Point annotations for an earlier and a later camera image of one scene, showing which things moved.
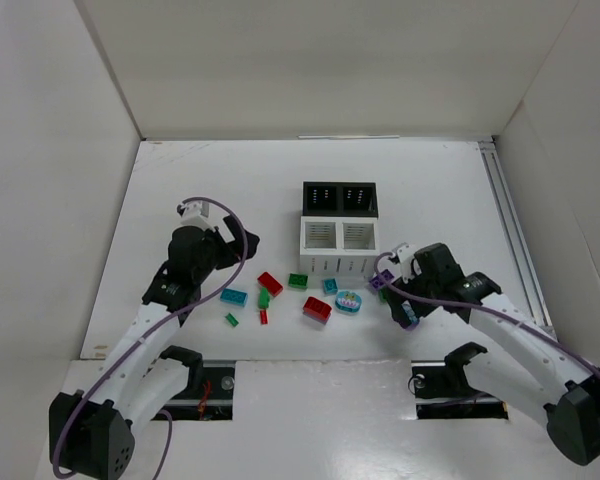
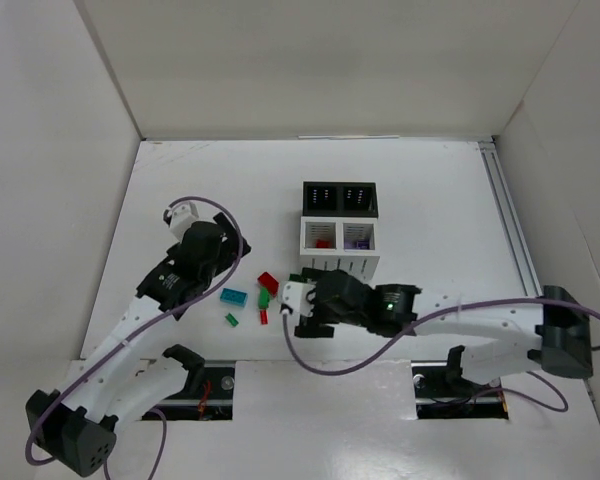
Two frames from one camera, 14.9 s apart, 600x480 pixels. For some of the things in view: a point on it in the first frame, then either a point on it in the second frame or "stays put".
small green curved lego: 230,318 stays put
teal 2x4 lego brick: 234,297 stays put
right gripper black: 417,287 -> 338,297
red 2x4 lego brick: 268,282 stays put
